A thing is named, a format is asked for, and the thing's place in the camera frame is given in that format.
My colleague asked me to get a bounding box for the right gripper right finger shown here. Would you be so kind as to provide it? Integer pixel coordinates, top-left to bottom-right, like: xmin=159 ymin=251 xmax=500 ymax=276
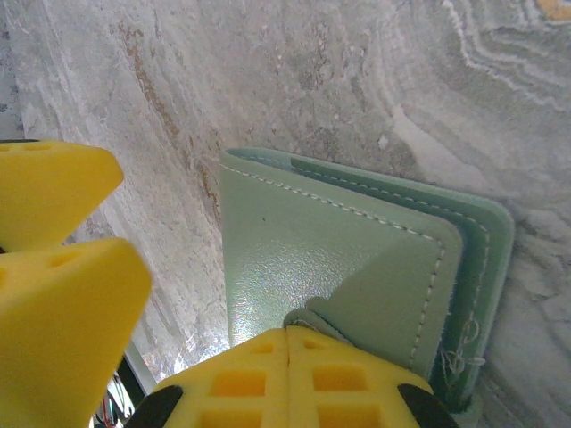
xmin=286 ymin=325 xmax=461 ymax=428

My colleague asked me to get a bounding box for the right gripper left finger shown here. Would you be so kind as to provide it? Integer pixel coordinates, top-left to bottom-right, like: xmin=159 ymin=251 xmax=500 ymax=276
xmin=132 ymin=327 xmax=291 ymax=428

